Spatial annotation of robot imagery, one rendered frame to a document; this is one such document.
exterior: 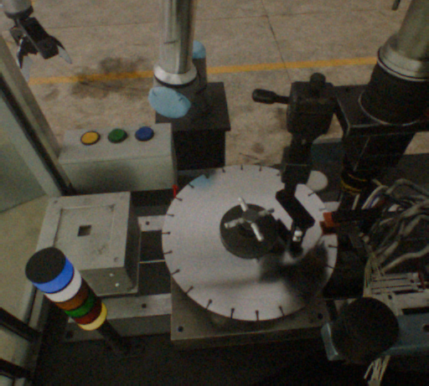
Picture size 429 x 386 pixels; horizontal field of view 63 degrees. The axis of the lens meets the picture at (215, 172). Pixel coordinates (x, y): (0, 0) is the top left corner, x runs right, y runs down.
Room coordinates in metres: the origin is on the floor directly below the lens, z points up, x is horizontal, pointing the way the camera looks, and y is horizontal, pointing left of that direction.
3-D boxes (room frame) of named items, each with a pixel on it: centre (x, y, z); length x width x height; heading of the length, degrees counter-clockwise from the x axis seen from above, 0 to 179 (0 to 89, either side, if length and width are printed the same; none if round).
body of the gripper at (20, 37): (0.92, 0.51, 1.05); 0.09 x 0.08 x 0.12; 43
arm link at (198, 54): (0.94, 0.08, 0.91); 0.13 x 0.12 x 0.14; 165
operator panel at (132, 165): (0.63, 0.25, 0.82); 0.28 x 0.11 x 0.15; 94
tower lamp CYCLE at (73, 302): (0.18, 0.20, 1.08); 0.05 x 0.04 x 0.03; 4
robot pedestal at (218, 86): (0.94, 0.08, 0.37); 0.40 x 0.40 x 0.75; 4
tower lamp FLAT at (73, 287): (0.18, 0.20, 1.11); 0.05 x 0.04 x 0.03; 4
